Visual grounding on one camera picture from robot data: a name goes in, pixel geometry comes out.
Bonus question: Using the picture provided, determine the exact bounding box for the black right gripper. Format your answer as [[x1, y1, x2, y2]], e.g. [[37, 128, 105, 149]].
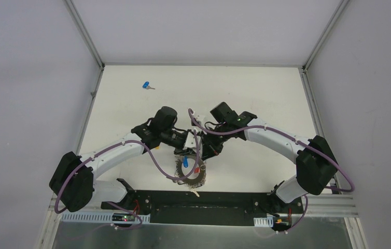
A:
[[199, 123, 231, 161]]

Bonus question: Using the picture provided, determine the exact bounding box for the metal disc with keyrings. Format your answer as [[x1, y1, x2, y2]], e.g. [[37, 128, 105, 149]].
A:
[[173, 156, 206, 197]]

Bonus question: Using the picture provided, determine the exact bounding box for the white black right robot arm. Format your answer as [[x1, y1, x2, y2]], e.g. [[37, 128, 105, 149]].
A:
[[188, 102, 338, 213]]

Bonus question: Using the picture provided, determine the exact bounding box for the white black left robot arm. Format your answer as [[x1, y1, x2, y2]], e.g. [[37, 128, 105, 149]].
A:
[[49, 106, 202, 214]]

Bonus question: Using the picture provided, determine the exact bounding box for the blue key tag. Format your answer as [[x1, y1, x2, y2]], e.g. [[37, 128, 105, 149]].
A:
[[183, 156, 189, 168]]

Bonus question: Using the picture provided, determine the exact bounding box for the blue capped key far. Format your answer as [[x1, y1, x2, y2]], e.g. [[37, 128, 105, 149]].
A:
[[142, 81, 155, 90]]

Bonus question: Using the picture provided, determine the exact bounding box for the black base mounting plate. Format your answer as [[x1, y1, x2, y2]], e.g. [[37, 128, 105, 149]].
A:
[[116, 190, 304, 226]]

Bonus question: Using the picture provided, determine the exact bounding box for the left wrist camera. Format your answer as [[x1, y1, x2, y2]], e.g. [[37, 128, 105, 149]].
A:
[[184, 132, 199, 149]]

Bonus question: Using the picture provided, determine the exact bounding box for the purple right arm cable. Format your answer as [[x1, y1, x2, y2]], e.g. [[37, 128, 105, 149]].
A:
[[187, 108, 356, 234]]

